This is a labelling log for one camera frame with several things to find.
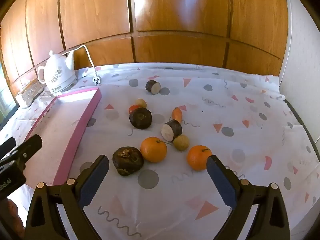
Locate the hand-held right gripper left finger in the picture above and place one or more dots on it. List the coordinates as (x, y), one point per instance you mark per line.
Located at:
(91, 185)

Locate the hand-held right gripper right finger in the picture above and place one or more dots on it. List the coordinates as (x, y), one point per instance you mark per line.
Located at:
(223, 182)

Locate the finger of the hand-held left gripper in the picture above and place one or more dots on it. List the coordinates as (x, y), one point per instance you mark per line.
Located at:
(7, 146)
(30, 146)

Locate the pink rimmed tray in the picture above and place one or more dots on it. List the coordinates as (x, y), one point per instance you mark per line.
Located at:
(50, 135)

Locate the orange mandarin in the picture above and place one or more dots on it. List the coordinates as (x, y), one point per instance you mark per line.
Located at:
(153, 149)
(198, 158)

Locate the dark brown round root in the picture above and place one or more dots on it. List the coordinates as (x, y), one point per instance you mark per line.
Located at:
(140, 118)
(127, 161)

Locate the small yellowish round fruit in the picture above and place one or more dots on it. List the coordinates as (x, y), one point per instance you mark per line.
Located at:
(181, 142)
(141, 102)

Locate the dark cut root piece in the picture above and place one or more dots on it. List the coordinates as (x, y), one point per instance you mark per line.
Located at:
(153, 87)
(171, 130)

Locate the orange carrot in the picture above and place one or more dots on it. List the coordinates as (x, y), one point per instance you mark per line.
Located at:
(177, 115)

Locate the person's left hand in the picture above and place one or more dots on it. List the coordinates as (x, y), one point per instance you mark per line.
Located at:
(16, 220)

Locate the window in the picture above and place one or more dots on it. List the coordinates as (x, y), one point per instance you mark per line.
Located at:
(5, 100)

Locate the clear patterned glass box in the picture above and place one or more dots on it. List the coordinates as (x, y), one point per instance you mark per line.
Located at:
(31, 92)

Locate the white ceramic electric kettle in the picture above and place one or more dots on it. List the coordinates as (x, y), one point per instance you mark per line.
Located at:
(58, 75)

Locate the white patterned tablecloth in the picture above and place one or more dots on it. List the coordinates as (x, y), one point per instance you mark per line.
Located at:
(225, 105)

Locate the small red tomato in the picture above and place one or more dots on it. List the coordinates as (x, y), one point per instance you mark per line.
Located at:
(133, 108)

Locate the brown wooden wardrobe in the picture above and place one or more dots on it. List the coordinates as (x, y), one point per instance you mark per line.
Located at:
(175, 17)

